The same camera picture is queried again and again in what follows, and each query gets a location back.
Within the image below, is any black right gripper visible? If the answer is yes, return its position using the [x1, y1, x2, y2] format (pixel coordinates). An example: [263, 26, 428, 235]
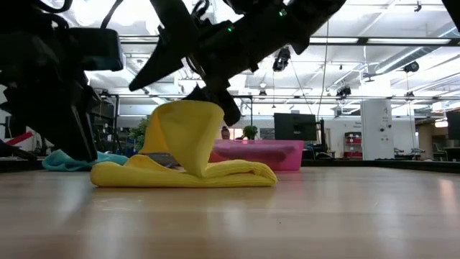
[128, 17, 275, 127]

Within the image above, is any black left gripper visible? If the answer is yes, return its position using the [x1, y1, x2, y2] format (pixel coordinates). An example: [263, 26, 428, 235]
[0, 30, 101, 163]

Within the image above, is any blue microfiber towel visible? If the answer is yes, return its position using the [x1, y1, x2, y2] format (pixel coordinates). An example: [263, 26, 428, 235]
[42, 149, 129, 173]

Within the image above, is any yellow microfiber towel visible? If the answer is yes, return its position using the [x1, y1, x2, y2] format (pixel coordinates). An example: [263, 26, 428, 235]
[89, 99, 279, 188]

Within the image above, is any green artificial potted plant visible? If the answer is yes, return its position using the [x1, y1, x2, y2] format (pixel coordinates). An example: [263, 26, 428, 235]
[128, 117, 180, 169]

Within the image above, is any red strip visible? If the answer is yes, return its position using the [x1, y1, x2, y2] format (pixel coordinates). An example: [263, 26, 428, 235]
[5, 131, 34, 147]

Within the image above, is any small leafy potted plant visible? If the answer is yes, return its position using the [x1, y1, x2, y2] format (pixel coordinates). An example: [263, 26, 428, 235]
[241, 124, 259, 141]

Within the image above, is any pink plastic bin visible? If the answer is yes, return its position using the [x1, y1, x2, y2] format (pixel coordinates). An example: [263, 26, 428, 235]
[208, 139, 305, 172]

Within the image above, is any black monitor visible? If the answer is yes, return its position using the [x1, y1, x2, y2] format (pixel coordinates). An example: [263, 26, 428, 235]
[273, 112, 318, 142]
[446, 110, 460, 141]

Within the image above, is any shelf with red bins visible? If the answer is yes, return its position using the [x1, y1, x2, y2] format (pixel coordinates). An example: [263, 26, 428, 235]
[343, 131, 363, 159]

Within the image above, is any white square pillar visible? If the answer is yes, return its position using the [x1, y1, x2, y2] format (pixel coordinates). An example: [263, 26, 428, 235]
[360, 99, 393, 161]

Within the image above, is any black ceiling spotlight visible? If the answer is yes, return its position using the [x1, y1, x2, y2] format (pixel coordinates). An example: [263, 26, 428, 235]
[402, 60, 420, 74]

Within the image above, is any black station frame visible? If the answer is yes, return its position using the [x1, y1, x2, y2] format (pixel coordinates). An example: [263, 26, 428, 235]
[91, 92, 120, 152]
[229, 94, 254, 127]

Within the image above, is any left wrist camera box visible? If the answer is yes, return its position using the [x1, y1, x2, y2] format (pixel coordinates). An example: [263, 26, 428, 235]
[68, 27, 125, 72]

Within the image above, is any black hanging camera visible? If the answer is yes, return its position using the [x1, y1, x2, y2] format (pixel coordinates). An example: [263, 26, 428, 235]
[272, 45, 292, 73]
[336, 85, 352, 100]

